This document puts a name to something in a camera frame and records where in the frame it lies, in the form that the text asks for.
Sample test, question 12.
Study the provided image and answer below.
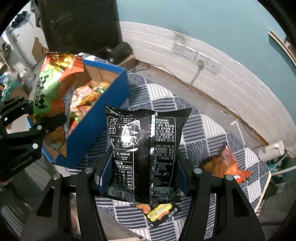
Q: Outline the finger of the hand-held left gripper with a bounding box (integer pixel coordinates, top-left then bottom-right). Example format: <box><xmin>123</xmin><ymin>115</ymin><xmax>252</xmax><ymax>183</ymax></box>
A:
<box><xmin>0</xmin><ymin>97</ymin><xmax>35</xmax><ymax>127</ymax></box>
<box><xmin>7</xmin><ymin>115</ymin><xmax>67</xmax><ymax>151</ymax></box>

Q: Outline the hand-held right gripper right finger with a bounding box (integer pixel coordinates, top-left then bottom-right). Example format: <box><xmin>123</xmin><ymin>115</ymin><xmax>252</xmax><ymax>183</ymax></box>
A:
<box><xmin>177</xmin><ymin>148</ymin><xmax>266</xmax><ymax>241</ymax></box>

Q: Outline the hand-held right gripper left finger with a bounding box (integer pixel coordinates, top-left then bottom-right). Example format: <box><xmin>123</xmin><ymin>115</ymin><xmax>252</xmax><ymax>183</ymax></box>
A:
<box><xmin>20</xmin><ymin>146</ymin><xmax>114</xmax><ymax>241</ymax></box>

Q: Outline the orange green snack bag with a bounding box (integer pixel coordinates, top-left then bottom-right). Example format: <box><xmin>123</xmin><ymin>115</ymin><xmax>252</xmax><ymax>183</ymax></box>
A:
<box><xmin>32</xmin><ymin>52</ymin><xmax>85</xmax><ymax>158</ymax></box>

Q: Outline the orange snack packet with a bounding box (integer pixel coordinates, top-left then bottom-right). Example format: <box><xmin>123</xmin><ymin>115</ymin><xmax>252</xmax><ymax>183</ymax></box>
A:
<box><xmin>200</xmin><ymin>144</ymin><xmax>252</xmax><ymax>184</ymax></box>

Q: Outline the black yellow snack packet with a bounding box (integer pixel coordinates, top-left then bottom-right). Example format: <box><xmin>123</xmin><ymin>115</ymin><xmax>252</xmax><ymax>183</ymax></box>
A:
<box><xmin>131</xmin><ymin>202</ymin><xmax>181</xmax><ymax>227</ymax></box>

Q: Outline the cardboard box with blue outside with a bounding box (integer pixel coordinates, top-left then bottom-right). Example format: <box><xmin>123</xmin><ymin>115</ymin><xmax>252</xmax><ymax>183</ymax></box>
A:
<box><xmin>26</xmin><ymin>53</ymin><xmax>127</xmax><ymax>168</ymax></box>

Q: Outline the pile of mixed snack packets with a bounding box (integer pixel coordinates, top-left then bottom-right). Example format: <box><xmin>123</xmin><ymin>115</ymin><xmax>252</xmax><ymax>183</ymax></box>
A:
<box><xmin>69</xmin><ymin>80</ymin><xmax>111</xmax><ymax>123</ymax></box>

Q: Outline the blue white patterned cloth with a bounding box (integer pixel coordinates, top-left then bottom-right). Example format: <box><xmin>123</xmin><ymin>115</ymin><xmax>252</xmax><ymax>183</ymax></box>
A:
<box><xmin>67</xmin><ymin>72</ymin><xmax>272</xmax><ymax>241</ymax></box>

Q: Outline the small cardboard box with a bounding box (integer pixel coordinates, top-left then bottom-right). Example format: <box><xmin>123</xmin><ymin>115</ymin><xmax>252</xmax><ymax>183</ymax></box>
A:
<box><xmin>113</xmin><ymin>54</ymin><xmax>136</xmax><ymax>71</ymax></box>

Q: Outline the black bag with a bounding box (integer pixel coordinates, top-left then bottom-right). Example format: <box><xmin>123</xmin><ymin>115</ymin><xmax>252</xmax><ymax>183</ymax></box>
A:
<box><xmin>98</xmin><ymin>42</ymin><xmax>132</xmax><ymax>63</ymax></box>

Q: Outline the black plastic sheet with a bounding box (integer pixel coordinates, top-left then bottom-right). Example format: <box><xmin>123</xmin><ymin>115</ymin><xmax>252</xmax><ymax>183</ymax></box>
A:
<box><xmin>35</xmin><ymin>0</ymin><xmax>123</xmax><ymax>55</ymax></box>

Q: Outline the black floor cable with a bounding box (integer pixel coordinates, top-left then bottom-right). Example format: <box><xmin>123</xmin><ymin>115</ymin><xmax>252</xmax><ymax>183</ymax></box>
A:
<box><xmin>129</xmin><ymin>64</ymin><xmax>150</xmax><ymax>73</ymax></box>

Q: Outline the white plug with cable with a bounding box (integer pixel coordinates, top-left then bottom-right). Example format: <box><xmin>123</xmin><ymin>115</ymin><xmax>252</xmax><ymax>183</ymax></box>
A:
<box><xmin>190</xmin><ymin>60</ymin><xmax>205</xmax><ymax>86</ymax></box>

